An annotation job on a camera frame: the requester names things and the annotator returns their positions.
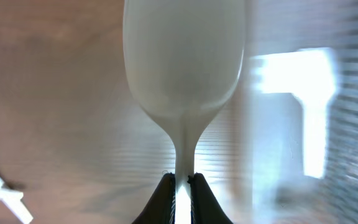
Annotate clear plastic perforated basket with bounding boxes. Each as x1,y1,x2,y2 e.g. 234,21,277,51
244,0,358,224

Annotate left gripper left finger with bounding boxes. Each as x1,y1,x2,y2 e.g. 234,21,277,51
132,173,176,224

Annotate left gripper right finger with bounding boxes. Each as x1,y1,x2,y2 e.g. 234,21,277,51
188,173,233,224

